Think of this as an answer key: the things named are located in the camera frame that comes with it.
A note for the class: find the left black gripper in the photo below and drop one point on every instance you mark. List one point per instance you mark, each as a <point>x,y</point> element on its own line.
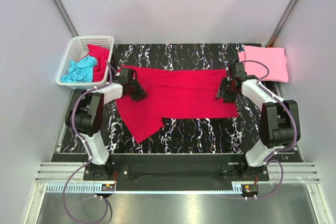
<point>141,93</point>

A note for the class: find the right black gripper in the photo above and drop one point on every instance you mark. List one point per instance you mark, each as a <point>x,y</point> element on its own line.
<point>222,84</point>

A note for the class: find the red t shirt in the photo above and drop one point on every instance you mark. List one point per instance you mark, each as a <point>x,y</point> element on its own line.
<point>101,54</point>
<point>183,94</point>

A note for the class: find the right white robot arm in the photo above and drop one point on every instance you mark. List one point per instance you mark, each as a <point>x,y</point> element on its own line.
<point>279,128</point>

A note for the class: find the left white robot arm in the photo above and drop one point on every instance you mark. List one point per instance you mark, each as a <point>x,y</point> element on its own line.
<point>85,111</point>

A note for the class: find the red t shirt in basket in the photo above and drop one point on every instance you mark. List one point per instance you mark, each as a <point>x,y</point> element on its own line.
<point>101,54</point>

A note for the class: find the cyan t shirt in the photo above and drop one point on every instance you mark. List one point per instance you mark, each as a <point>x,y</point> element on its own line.
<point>80,72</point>

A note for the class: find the folded pink t shirt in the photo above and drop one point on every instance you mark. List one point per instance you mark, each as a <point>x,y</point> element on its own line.
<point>273,58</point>

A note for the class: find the white plastic basket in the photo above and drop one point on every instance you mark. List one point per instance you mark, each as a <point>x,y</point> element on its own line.
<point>78,49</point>

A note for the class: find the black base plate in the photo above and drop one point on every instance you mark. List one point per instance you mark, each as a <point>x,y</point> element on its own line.
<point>174,172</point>

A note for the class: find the aluminium rail frame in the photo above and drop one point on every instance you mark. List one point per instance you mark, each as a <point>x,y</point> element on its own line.
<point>293,194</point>

